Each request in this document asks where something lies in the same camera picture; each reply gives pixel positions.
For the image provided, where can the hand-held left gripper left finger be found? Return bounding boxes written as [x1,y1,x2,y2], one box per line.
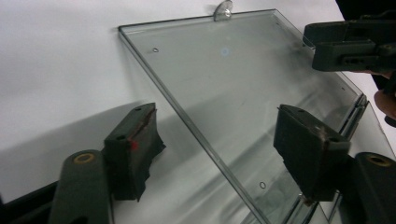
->
[103,102,167,202]

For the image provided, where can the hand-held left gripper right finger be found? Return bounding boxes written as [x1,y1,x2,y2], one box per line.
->
[273,104,352,203]

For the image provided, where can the clear acrylic frame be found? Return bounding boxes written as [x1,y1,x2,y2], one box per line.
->
[117,8,396,224]

